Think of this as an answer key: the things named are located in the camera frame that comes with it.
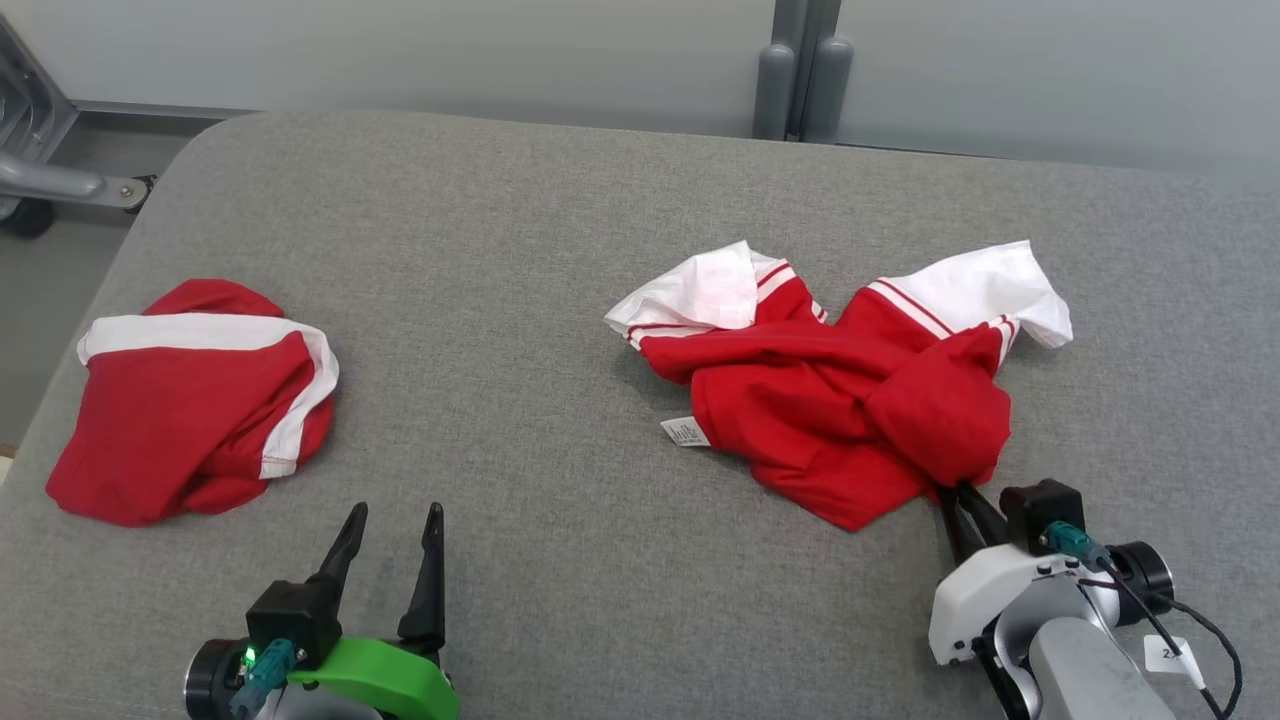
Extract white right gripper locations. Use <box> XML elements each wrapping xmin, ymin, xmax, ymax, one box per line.
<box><xmin>927</xmin><ymin>480</ymin><xmax>1177</xmax><ymax>668</ymax></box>

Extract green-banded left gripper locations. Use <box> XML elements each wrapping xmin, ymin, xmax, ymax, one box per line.
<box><xmin>183</xmin><ymin>502</ymin><xmax>462</xmax><ymax>720</ymax></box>

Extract red shirt with white sleeves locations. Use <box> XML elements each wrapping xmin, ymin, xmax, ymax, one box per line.
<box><xmin>604</xmin><ymin>238</ymin><xmax>1074</xmax><ymax>533</ymax></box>

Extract red shorts with white trim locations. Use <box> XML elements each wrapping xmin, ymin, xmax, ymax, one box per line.
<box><xmin>45</xmin><ymin>278</ymin><xmax>341</xmax><ymax>528</ymax></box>

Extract black caster wheel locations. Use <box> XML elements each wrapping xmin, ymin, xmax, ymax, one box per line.
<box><xmin>0</xmin><ymin>195</ymin><xmax>57</xmax><ymax>240</ymax></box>

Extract teal right camera cable plug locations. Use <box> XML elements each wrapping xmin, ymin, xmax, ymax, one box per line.
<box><xmin>1045</xmin><ymin>520</ymin><xmax>1113</xmax><ymax>571</ymax></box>

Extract teal camera cable plug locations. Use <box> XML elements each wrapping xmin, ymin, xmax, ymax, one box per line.
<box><xmin>1045</xmin><ymin>520</ymin><xmax>1113</xmax><ymax>571</ymax></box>
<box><xmin>228</xmin><ymin>640</ymin><xmax>301</xmax><ymax>720</ymax></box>

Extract teal left camera cable plug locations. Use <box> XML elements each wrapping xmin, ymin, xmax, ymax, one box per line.
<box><xmin>228</xmin><ymin>640</ymin><xmax>301</xmax><ymax>720</ymax></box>

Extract white cable label tag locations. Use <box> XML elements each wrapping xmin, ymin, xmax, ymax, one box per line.
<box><xmin>1143</xmin><ymin>634</ymin><xmax>1208</xmax><ymax>691</ymax></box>

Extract grey rounded post cap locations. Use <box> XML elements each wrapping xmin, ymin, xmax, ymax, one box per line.
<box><xmin>753</xmin><ymin>42</ymin><xmax>798</xmax><ymax>141</ymax></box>
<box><xmin>803</xmin><ymin>37</ymin><xmax>854</xmax><ymax>144</ymax></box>

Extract grey metal partition post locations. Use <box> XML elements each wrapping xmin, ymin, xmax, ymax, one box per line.
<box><xmin>770</xmin><ymin>0</ymin><xmax>841</xmax><ymax>141</ymax></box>

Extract grey metal cart frame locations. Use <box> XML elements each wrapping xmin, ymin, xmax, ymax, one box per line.
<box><xmin>0</xmin><ymin>15</ymin><xmax>158</xmax><ymax>216</ymax></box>

